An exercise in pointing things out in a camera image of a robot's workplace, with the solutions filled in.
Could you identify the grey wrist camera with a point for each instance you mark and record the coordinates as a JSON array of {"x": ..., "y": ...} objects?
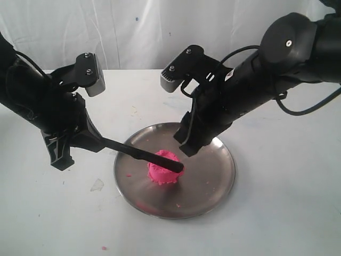
[
  {"x": 169, "y": 84},
  {"x": 95, "y": 74}
]

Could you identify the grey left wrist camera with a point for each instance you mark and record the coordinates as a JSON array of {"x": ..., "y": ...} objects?
[{"x": 95, "y": 74}]

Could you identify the black knife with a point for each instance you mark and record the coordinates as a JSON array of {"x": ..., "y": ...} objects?
[{"x": 139, "y": 154}]

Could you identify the white backdrop curtain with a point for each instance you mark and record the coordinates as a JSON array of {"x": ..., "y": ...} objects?
[{"x": 140, "y": 34}]

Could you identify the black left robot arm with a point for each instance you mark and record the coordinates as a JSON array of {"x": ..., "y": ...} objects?
[{"x": 21, "y": 85}]

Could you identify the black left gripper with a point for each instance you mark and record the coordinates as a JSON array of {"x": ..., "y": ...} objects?
[{"x": 61, "y": 110}]

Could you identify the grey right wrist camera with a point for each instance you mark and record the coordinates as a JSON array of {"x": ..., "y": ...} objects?
[{"x": 169, "y": 84}]

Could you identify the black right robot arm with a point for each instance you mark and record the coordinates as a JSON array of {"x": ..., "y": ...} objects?
[{"x": 293, "y": 50}]

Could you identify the pink play dough lump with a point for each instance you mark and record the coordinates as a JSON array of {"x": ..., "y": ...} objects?
[{"x": 162, "y": 175}]

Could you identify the round steel plate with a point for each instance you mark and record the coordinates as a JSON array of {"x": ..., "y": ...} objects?
[{"x": 208, "y": 176}]

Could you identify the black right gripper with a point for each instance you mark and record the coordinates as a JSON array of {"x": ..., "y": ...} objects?
[{"x": 213, "y": 110}]

